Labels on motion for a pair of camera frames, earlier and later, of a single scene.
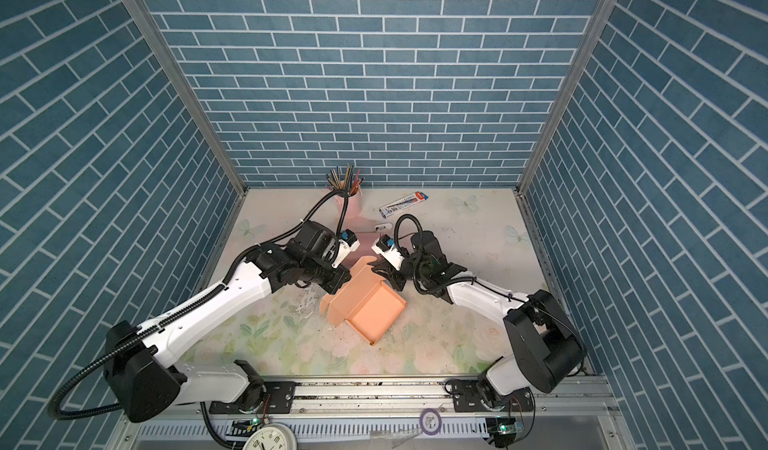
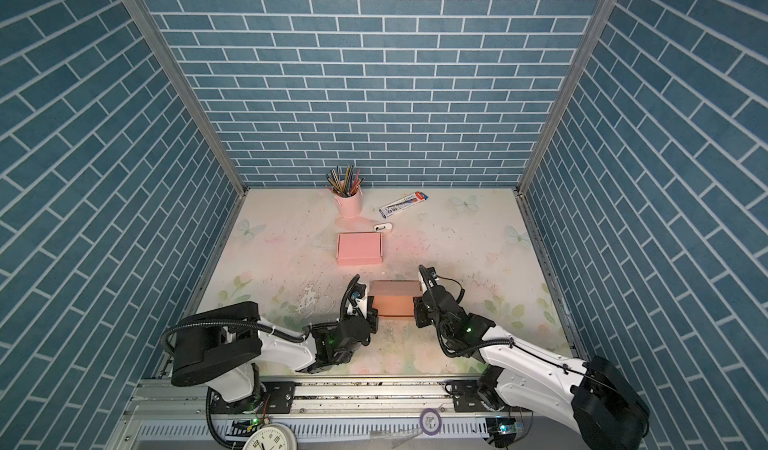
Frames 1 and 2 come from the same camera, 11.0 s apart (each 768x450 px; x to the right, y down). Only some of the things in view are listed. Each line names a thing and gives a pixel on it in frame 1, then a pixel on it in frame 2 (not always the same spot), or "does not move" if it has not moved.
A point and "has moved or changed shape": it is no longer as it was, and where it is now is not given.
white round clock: x=276 y=436 does not move
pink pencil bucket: x=354 y=208 does not move
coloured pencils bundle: x=349 y=179 does not move
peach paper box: x=366 y=302 has moved or changed shape
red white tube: x=406 y=202 does not move
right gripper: x=393 y=276 to x=420 y=306
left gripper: x=341 y=277 to x=372 y=315
